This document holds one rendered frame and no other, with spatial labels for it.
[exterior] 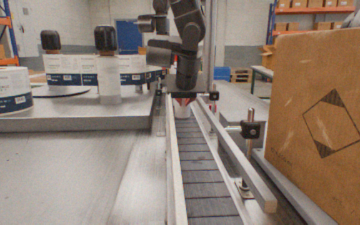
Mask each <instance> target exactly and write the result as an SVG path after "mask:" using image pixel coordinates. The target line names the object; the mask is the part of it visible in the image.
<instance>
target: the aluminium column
mask: <svg viewBox="0 0 360 225"><path fill-rule="evenodd" d="M204 13H205V16H206V20H207V28H206V35H205V37H204V40H203V63H202V74H203V75H204V82H205V94H208V91H209V90H212V86H213V72H214V43H215V28H216V0H206V2H205V3H204ZM202 100H203V101H204V103H205V105H207V106H208V105H210V104H211V102H212V101H210V100H209V99H208V97H202Z"/></svg>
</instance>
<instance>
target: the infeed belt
mask: <svg viewBox="0 0 360 225"><path fill-rule="evenodd" d="M174 126H175V131H176V139H177V149H178V154H179V162H180V168H181V177H182V185H183V191H184V200H185V205H186V214H187V223H188V225H244V224H243V220H242V219H241V216H240V215H239V213H238V210H237V208H236V206H235V203H234V201H233V199H232V197H231V195H230V192H229V190H228V188H227V186H226V183H225V182H224V179H223V177H222V175H221V173H220V171H219V168H218V166H217V164H216V162H215V160H214V158H213V155H212V154H211V151H210V149H209V147H208V144H207V142H206V138H205V137H204V135H203V132H202V131H201V128H200V126H199V124H198V121H197V120H196V118H195V115H194V113H193V111H192V109H191V107H190V118H189V119H175V118H174Z"/></svg>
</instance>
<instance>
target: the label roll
mask: <svg viewBox="0 0 360 225"><path fill-rule="evenodd" d="M33 107H34V102H33V95H32V92H31V83H30V78H29V72H28V68H27V67H0V116H3V115H8V114H14V113H20V112H23V111H27V110H28V109H31V108H33Z"/></svg>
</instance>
